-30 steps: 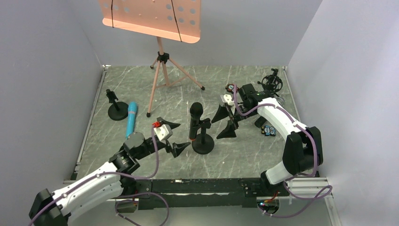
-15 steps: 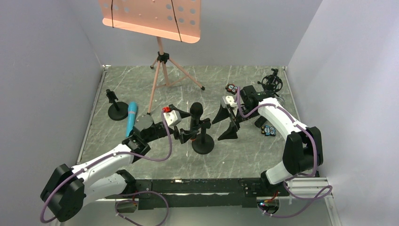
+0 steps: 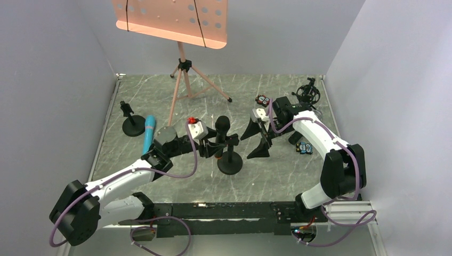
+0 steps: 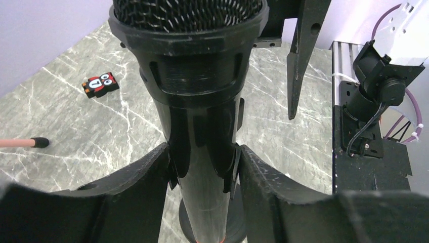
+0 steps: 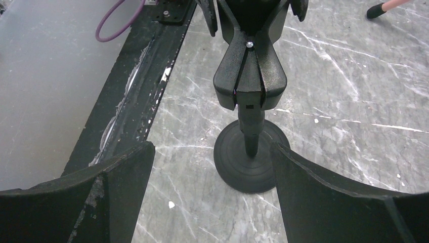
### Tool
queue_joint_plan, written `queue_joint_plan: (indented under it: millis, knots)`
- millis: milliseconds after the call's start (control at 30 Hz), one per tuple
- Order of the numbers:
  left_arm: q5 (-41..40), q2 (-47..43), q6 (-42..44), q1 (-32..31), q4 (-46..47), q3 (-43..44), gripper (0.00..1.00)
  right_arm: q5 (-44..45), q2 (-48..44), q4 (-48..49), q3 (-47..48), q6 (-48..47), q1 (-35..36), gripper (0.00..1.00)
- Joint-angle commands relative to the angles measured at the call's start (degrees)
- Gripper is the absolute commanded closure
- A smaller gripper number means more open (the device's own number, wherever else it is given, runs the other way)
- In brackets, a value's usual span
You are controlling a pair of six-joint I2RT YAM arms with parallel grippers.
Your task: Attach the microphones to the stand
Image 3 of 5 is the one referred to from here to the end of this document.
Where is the black microphone orange ring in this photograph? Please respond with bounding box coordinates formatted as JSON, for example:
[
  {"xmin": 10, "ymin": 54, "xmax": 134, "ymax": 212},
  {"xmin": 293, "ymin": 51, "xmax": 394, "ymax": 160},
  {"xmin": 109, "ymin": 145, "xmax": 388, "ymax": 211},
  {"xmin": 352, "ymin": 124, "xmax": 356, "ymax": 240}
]
[{"xmin": 214, "ymin": 116, "xmax": 231, "ymax": 159}]

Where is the black round-base mic stand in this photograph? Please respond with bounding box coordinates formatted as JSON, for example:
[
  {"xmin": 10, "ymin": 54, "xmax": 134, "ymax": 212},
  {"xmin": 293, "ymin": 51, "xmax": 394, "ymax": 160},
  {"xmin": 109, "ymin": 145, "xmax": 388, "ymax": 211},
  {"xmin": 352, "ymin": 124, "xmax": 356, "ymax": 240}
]
[{"xmin": 217, "ymin": 134, "xmax": 243, "ymax": 175}]

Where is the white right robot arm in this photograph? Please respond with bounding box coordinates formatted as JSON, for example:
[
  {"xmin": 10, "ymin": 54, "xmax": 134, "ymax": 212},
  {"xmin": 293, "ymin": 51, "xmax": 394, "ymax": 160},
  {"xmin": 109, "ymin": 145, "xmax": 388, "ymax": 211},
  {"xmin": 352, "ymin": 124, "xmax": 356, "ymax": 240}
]
[{"xmin": 241, "ymin": 97, "xmax": 366, "ymax": 210}]

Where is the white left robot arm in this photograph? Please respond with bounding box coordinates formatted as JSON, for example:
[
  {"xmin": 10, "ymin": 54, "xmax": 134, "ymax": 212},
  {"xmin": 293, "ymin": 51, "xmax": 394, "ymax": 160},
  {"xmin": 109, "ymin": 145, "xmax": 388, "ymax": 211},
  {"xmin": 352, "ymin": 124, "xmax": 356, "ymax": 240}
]
[{"xmin": 49, "ymin": 120, "xmax": 225, "ymax": 247}]

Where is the small black mic stand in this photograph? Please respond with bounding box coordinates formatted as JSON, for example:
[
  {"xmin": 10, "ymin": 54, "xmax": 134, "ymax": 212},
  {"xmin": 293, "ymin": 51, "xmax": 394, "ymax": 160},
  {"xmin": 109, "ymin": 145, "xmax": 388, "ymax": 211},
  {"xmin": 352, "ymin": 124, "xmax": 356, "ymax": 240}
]
[{"xmin": 120, "ymin": 101, "xmax": 146, "ymax": 137}]

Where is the pink music stand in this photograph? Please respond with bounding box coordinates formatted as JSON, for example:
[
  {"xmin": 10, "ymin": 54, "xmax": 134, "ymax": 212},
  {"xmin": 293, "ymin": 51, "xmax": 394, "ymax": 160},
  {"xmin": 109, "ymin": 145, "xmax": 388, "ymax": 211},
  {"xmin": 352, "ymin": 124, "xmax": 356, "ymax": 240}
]
[{"xmin": 111, "ymin": 0, "xmax": 232, "ymax": 125}]

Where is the red owl block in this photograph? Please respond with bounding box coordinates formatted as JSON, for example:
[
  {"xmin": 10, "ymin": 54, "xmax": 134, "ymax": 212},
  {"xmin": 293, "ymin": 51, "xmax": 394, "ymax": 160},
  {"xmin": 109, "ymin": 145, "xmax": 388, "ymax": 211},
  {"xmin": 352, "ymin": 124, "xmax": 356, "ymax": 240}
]
[{"xmin": 255, "ymin": 94, "xmax": 270, "ymax": 108}]

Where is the blue owl block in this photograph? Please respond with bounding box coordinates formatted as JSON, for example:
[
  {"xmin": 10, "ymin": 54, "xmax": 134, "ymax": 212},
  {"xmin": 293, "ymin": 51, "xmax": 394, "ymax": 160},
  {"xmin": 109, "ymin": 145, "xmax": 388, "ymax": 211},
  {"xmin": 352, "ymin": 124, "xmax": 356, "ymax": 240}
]
[{"xmin": 296, "ymin": 141, "xmax": 313, "ymax": 155}]

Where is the blue microphone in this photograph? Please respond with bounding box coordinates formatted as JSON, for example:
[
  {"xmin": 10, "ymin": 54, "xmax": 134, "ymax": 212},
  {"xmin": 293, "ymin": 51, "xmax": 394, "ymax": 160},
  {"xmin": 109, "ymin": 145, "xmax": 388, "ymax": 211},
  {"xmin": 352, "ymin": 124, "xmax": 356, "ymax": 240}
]
[{"xmin": 142, "ymin": 115, "xmax": 156, "ymax": 155}]

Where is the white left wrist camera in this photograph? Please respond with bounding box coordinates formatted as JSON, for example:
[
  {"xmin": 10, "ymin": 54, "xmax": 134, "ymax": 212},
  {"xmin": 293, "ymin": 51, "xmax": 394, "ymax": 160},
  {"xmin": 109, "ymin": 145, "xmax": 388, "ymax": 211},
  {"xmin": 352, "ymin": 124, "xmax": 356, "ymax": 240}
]
[{"xmin": 185, "ymin": 117, "xmax": 209, "ymax": 140}]

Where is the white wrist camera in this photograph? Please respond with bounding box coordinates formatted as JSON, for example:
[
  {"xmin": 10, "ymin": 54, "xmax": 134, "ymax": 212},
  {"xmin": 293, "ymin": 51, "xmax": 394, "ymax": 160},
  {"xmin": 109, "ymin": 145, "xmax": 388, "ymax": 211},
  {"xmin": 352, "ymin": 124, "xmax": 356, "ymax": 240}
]
[
  {"xmin": 250, "ymin": 108, "xmax": 269, "ymax": 124},
  {"xmin": 185, "ymin": 117, "xmax": 209, "ymax": 140}
]

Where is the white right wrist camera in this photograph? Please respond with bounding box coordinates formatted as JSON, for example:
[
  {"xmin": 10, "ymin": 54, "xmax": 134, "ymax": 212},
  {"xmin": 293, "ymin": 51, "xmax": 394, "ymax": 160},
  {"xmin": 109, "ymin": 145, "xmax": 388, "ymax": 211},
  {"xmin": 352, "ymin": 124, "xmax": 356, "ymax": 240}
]
[{"xmin": 250, "ymin": 108, "xmax": 269, "ymax": 124}]

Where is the black shock mount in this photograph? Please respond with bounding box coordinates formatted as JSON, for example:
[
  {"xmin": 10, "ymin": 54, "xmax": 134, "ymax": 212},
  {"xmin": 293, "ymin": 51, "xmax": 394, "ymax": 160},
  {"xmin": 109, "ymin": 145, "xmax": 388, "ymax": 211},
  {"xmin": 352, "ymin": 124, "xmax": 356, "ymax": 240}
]
[{"xmin": 292, "ymin": 77, "xmax": 321, "ymax": 109}]

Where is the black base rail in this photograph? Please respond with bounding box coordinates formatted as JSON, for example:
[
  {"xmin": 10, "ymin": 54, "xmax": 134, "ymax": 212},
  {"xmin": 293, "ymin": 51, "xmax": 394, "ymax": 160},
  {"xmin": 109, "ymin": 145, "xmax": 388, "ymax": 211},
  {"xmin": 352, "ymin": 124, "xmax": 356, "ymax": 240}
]
[{"xmin": 118, "ymin": 201, "xmax": 319, "ymax": 238}]

